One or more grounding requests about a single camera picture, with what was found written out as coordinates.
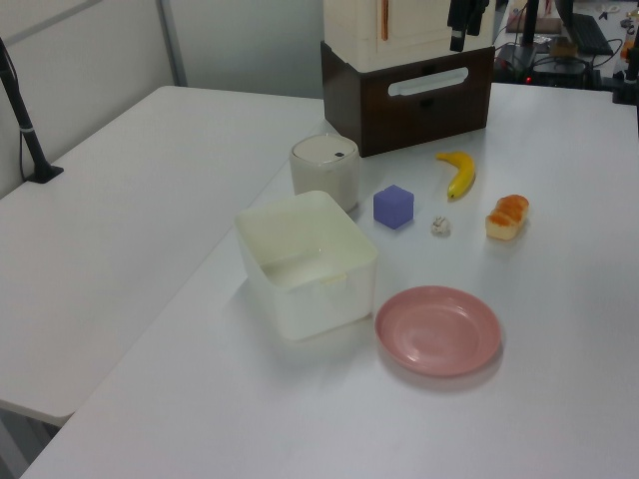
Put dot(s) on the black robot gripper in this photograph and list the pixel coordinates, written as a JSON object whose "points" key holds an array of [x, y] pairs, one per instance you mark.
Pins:
{"points": [[468, 9]]}

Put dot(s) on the orange glazed bread loaf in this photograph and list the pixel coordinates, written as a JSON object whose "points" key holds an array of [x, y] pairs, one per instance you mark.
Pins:
{"points": [[508, 216]]}

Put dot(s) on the pink round plate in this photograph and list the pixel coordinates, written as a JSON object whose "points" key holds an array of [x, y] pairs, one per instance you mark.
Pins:
{"points": [[438, 337]]}

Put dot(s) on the black monitor stand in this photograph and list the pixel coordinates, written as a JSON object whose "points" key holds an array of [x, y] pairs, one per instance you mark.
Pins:
{"points": [[528, 30]]}

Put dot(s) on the cream upper cabinet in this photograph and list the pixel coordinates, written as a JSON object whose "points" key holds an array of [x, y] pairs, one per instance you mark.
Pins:
{"points": [[399, 30]]}

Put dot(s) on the dark brown drawer cabinet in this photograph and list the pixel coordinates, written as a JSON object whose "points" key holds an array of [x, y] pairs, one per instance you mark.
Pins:
{"points": [[424, 112]]}

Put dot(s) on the small cardboard box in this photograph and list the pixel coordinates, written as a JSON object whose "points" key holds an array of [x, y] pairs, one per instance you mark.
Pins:
{"points": [[563, 46]]}

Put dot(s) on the black keyboard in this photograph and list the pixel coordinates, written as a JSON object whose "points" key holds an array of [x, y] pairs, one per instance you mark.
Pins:
{"points": [[591, 34]]}

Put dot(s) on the yellow banana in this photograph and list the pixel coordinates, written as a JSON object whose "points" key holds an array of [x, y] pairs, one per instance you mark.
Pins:
{"points": [[462, 174]]}

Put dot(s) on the black table clamp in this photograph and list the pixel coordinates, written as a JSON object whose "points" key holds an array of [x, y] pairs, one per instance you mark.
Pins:
{"points": [[626, 85]]}

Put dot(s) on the purple cube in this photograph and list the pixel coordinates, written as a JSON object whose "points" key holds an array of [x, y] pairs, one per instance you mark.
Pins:
{"points": [[394, 207]]}

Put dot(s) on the small white crumpled figurine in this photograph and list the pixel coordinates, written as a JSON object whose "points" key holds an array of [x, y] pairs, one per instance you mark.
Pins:
{"points": [[441, 225]]}

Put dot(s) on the small white lidded bin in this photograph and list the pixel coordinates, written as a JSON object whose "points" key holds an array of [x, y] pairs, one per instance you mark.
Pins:
{"points": [[325, 171]]}

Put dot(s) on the white open plastic box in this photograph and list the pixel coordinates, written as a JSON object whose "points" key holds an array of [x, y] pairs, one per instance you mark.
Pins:
{"points": [[304, 264]]}

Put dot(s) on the black clamped pole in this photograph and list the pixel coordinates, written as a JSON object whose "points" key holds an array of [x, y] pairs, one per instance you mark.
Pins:
{"points": [[20, 120]]}

